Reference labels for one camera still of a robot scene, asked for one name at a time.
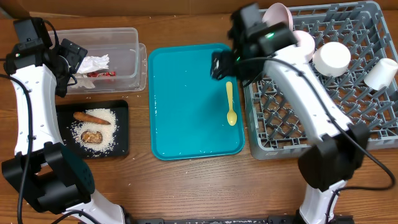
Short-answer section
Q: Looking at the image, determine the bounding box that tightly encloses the white bowl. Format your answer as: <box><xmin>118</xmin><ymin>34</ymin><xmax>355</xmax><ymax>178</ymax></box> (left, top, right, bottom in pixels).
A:
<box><xmin>312</xmin><ymin>42</ymin><xmax>351</xmax><ymax>77</ymax></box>

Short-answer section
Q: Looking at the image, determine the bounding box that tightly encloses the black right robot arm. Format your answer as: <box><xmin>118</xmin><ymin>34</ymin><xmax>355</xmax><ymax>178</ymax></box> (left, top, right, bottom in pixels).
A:
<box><xmin>211</xmin><ymin>3</ymin><xmax>369</xmax><ymax>223</ymax></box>

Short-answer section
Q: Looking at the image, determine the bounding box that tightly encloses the white upturned cup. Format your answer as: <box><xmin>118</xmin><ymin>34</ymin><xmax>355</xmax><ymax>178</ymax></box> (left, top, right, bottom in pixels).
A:
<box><xmin>364</xmin><ymin>58</ymin><xmax>397</xmax><ymax>90</ymax></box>

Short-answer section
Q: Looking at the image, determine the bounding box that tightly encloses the red snack wrapper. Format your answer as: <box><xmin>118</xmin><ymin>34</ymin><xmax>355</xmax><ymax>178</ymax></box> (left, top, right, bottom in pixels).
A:
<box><xmin>86</xmin><ymin>72</ymin><xmax>116</xmax><ymax>78</ymax></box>

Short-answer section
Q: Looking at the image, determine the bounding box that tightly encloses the pile of white rice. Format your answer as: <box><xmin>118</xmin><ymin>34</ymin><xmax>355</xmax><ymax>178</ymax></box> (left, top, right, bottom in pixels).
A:
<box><xmin>68</xmin><ymin>108</ymin><xmax>119</xmax><ymax>154</ymax></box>

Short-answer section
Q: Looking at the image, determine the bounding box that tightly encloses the yellow plastic spoon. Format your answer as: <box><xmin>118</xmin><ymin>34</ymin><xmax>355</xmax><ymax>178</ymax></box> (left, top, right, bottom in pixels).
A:
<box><xmin>226</xmin><ymin>82</ymin><xmax>237</xmax><ymax>126</ymax></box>

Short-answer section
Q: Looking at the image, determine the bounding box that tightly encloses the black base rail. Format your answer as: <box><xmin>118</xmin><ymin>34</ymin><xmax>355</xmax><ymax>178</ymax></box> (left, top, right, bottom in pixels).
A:
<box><xmin>133</xmin><ymin>214</ymin><xmax>355</xmax><ymax>224</ymax></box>

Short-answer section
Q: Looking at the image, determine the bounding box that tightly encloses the black plastic tray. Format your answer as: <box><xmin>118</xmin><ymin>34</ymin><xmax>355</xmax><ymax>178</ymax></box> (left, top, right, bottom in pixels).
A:
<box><xmin>56</xmin><ymin>100</ymin><xmax>129</xmax><ymax>159</ymax></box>

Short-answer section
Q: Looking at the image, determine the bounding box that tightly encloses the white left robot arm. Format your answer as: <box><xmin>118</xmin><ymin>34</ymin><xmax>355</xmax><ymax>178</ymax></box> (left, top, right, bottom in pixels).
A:
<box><xmin>1</xmin><ymin>17</ymin><xmax>132</xmax><ymax>223</ymax></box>

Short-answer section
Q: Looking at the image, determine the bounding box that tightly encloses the white round plate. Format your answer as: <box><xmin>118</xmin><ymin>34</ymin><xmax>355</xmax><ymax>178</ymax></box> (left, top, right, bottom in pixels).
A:
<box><xmin>293</xmin><ymin>30</ymin><xmax>315</xmax><ymax>62</ymax></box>

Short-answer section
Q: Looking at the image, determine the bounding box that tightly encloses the teal serving tray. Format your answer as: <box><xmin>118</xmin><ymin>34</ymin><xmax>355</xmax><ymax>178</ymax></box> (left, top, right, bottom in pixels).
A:
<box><xmin>148</xmin><ymin>43</ymin><xmax>245</xmax><ymax>161</ymax></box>

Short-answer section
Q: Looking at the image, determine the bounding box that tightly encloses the clear plastic storage bin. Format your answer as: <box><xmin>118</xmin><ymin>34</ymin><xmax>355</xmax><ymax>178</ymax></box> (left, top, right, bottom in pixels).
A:
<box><xmin>57</xmin><ymin>27</ymin><xmax>147</xmax><ymax>95</ymax></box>

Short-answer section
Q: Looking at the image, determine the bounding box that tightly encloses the brown meat patty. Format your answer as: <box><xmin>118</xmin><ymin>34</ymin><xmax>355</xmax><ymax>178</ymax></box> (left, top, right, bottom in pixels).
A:
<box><xmin>81</xmin><ymin>131</ymin><xmax>103</xmax><ymax>144</ymax></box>

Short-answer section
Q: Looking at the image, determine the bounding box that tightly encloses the white tissue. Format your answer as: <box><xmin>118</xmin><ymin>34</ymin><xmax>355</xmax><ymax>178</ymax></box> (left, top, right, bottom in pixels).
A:
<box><xmin>71</xmin><ymin>54</ymin><xmax>109</xmax><ymax>89</ymax></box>

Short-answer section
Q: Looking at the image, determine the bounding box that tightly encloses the grey dish rack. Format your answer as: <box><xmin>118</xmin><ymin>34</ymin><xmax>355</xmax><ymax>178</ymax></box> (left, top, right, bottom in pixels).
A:
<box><xmin>244</xmin><ymin>1</ymin><xmax>397</xmax><ymax>160</ymax></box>

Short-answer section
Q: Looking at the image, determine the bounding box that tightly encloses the brown carrot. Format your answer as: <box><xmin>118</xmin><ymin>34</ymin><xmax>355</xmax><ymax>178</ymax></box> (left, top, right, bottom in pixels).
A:
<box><xmin>73</xmin><ymin>112</ymin><xmax>110</xmax><ymax>125</ymax></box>

